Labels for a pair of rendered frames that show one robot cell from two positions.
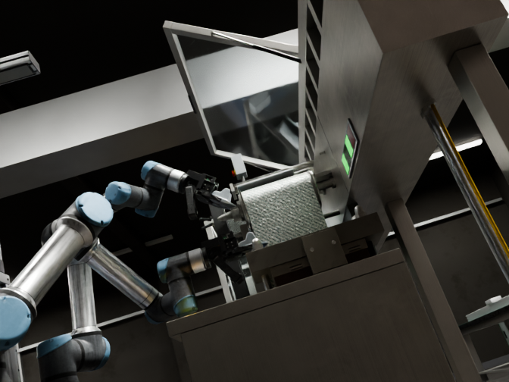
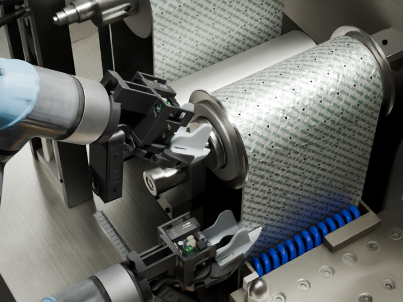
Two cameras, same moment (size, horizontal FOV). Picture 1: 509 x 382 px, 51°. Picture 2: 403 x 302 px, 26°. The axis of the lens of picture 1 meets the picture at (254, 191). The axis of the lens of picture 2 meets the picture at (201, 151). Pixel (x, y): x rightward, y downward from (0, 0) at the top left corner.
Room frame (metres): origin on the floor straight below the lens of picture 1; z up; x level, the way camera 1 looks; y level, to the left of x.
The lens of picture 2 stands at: (1.05, 0.48, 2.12)
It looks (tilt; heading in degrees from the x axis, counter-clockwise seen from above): 48 degrees down; 330
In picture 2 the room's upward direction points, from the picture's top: straight up
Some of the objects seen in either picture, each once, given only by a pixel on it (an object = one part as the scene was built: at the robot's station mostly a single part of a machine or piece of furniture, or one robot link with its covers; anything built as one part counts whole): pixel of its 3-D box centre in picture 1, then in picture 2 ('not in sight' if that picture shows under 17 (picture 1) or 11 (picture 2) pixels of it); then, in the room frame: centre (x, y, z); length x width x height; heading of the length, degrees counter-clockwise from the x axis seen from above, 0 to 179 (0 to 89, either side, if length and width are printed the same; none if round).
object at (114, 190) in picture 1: (82, 218); not in sight; (1.73, 0.61, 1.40); 0.49 x 0.11 x 0.12; 64
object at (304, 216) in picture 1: (291, 230); (306, 195); (1.69, -0.07, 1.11); 0.23 x 0.01 x 0.18; 92
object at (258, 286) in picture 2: not in sight; (258, 290); (1.61, 0.06, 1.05); 0.04 x 0.04 x 0.04
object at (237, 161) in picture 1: (237, 167); not in sight; (2.30, 0.04, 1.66); 0.07 x 0.07 x 0.10; 2
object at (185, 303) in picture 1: (180, 299); not in sight; (1.69, 0.33, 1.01); 0.11 x 0.08 x 0.11; 49
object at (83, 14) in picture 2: (225, 217); (72, 14); (1.99, 0.14, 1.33); 0.06 x 0.03 x 0.03; 92
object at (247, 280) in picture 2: not in sight; (251, 282); (1.64, 0.05, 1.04); 0.02 x 0.01 x 0.02; 92
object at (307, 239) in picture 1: (323, 250); not in sight; (1.48, -0.13, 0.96); 0.10 x 0.03 x 0.11; 92
